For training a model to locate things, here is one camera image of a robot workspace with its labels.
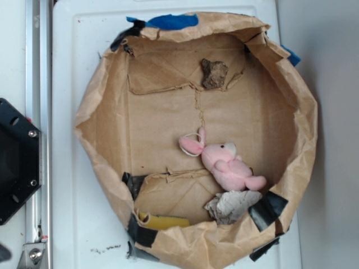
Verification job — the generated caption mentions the brown rock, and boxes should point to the brown rock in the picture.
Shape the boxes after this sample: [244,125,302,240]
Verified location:
[201,59,228,90]

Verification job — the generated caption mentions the brown paper bag bin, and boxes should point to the brown paper bag bin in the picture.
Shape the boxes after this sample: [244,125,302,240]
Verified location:
[75,12,317,268]

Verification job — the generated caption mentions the pink plush bunny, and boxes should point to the pink plush bunny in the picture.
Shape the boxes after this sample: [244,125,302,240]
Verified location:
[178,127,266,191]

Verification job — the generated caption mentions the crumpled grey paper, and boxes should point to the crumpled grey paper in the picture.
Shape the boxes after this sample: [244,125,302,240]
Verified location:
[204,190,263,225]

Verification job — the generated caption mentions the yellow sponge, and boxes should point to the yellow sponge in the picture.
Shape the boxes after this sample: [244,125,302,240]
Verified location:
[138,211,190,230]

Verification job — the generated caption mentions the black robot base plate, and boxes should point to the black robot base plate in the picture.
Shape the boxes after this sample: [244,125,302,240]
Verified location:
[1,98,41,225]

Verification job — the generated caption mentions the aluminium frame rail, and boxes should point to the aluminium frame rail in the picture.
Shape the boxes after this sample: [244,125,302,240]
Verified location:
[25,0,54,268]

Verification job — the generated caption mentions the metal corner bracket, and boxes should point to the metal corner bracket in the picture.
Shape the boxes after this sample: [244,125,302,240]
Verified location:
[17,242,47,269]

